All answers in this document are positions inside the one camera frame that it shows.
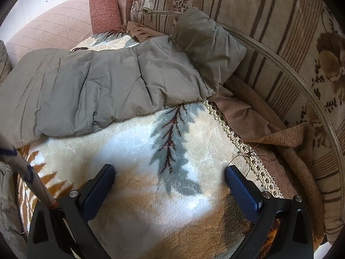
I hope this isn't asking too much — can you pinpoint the olive quilted hooded jacket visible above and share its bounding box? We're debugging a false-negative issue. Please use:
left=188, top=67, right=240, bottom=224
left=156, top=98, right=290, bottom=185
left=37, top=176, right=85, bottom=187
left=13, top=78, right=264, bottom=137
left=1, top=8, right=246, bottom=148

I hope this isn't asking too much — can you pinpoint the brown woven bed cover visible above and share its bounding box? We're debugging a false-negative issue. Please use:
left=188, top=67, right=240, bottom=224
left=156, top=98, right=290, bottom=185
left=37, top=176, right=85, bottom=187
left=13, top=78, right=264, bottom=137
left=119, top=21, right=326, bottom=246

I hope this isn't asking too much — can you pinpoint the cream leaf-pattern fleece blanket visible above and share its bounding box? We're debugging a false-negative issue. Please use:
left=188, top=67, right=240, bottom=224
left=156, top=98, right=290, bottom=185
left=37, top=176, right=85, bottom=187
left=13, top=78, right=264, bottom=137
left=16, top=30, right=284, bottom=259

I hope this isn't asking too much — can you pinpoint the striped floral quilted bedding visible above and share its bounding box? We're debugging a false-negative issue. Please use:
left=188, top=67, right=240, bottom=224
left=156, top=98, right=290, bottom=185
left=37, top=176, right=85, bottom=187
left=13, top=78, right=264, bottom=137
left=119, top=0, right=344, bottom=244

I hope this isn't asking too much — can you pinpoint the pink quilted bolster pillow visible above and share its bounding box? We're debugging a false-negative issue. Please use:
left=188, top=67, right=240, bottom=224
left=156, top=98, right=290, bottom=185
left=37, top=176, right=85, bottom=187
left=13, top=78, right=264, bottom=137
left=5, top=0, right=122, bottom=67

